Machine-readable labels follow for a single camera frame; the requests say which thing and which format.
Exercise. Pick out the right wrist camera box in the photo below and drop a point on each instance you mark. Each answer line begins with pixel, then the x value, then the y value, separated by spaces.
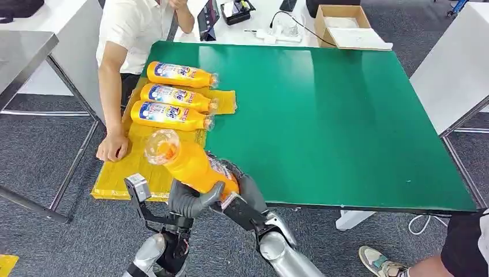
pixel 240 212

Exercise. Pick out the black tablet on stand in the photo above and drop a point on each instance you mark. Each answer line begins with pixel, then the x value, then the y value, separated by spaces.
pixel 208 19

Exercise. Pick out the white power adapter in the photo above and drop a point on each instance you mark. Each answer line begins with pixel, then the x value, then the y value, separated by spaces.
pixel 281 36

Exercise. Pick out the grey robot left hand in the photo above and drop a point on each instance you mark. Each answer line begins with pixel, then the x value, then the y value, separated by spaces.
pixel 183 200

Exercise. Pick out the brown cardboard box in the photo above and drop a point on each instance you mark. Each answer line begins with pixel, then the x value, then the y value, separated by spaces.
pixel 320 30

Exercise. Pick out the white table foot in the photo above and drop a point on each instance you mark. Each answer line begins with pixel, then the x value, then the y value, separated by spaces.
pixel 355 220

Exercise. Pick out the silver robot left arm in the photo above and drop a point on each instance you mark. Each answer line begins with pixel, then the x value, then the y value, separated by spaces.
pixel 149 254

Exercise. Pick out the grey side table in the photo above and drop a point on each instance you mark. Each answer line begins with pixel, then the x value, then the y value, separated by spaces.
pixel 80 57

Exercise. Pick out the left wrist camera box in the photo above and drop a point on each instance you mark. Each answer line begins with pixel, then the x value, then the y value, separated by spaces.
pixel 136 188

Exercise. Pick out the yellow floor object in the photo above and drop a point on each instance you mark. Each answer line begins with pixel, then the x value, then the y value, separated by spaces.
pixel 5 264

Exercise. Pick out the green table mat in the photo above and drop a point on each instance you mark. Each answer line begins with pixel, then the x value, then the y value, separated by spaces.
pixel 344 126

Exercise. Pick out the blue metal frame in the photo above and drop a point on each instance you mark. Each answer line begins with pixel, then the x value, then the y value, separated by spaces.
pixel 456 7

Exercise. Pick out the yellow plastic sheet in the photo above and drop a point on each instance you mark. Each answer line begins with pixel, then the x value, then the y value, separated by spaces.
pixel 114 177

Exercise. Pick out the seated person's right hand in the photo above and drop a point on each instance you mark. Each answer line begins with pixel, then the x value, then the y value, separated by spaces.
pixel 112 148

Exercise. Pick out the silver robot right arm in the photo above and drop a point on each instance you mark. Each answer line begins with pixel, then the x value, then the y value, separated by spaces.
pixel 282 256

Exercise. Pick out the black open device case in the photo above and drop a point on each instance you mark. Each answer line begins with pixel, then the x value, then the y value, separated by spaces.
pixel 237 12

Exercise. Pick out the pale table with frame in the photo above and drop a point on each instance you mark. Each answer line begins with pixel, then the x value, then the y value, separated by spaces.
pixel 450 76

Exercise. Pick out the steel table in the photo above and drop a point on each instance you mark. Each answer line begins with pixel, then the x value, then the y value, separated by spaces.
pixel 23 57

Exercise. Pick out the orange drink bottle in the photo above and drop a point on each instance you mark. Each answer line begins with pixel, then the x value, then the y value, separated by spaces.
pixel 172 95
pixel 191 164
pixel 179 74
pixel 168 114

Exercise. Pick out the white desk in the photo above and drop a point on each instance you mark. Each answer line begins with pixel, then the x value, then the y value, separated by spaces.
pixel 244 36

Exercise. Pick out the seated person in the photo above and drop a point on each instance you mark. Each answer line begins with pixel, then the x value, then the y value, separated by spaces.
pixel 130 30

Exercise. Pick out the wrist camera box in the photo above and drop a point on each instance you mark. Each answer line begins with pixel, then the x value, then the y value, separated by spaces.
pixel 136 188
pixel 240 212

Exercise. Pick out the black bag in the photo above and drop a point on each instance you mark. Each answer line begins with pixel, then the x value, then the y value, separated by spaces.
pixel 19 8

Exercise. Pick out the seated person's left hand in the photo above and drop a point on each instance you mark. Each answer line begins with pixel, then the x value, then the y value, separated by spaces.
pixel 178 4

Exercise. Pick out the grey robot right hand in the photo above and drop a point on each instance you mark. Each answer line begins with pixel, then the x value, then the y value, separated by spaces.
pixel 252 191

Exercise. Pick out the standing person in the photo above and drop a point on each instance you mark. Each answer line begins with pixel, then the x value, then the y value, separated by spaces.
pixel 462 244

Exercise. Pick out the black phone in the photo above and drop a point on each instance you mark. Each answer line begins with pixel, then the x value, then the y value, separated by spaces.
pixel 287 5

